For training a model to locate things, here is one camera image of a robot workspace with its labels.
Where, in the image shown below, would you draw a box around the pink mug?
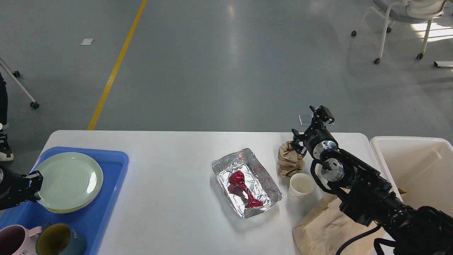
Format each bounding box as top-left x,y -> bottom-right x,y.
0,225 -> 42,255

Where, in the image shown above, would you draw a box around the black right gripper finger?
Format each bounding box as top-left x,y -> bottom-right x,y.
291,129 -> 307,155
309,105 -> 335,132

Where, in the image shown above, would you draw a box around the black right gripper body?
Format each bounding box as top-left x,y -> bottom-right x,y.
304,129 -> 339,160

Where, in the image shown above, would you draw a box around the aluminium foil tray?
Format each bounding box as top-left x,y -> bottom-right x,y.
211,148 -> 282,219

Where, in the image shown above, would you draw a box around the white paper cup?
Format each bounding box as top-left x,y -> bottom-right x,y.
288,173 -> 316,202

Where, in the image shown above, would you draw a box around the white plastic bin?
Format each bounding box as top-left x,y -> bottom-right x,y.
370,136 -> 453,216

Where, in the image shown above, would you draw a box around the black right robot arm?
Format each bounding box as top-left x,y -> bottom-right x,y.
291,106 -> 453,255

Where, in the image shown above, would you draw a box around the blue plastic tray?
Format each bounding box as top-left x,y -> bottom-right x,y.
0,147 -> 129,255

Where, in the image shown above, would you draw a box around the grey floor plate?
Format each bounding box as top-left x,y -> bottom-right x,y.
299,113 -> 335,126

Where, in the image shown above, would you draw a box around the yellow plate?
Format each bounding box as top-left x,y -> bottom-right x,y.
44,195 -> 98,214

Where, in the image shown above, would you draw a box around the red crumpled wrapper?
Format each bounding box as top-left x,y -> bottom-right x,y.
228,170 -> 264,208

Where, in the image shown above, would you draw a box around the brown paper ball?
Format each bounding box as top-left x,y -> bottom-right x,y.
277,141 -> 305,178

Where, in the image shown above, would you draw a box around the white bar on floor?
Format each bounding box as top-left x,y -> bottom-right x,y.
434,61 -> 453,68

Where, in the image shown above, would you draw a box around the dark teal mug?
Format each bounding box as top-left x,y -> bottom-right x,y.
35,223 -> 87,255

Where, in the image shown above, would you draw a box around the light green plate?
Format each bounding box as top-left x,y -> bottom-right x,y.
36,152 -> 104,210

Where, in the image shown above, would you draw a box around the seated person legs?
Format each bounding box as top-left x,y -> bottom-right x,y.
0,75 -> 14,162

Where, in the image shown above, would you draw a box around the white office chair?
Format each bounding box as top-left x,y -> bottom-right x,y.
351,0 -> 448,64

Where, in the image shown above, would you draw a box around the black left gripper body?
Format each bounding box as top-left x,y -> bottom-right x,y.
0,166 -> 32,210

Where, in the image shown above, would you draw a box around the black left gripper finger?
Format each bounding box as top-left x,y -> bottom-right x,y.
27,171 -> 44,202

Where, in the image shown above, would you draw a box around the flat brown paper bag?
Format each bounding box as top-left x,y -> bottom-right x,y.
292,187 -> 407,255

